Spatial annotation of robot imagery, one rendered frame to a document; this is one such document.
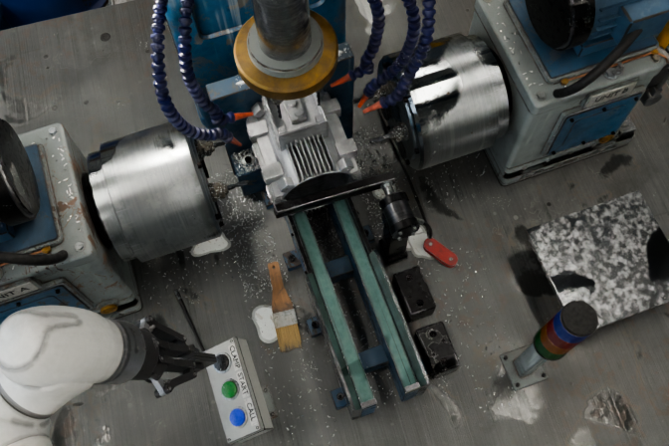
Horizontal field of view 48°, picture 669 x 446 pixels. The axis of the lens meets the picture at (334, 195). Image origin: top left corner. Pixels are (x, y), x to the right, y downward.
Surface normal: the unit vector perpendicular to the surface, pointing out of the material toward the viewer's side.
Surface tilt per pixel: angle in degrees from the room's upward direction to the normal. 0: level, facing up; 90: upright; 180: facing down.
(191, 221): 62
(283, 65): 0
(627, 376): 0
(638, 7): 0
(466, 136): 69
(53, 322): 51
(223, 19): 90
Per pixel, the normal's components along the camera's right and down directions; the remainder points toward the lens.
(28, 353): -0.01, -0.10
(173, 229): 0.30, 0.62
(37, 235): -0.01, -0.40
